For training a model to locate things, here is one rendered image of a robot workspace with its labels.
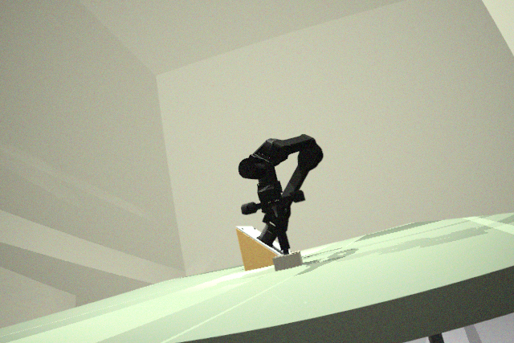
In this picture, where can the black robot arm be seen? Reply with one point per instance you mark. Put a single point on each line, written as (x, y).
(261, 165)

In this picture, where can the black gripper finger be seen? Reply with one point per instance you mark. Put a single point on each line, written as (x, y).
(280, 213)
(271, 214)

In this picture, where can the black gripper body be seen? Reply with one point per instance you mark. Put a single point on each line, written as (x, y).
(251, 208)

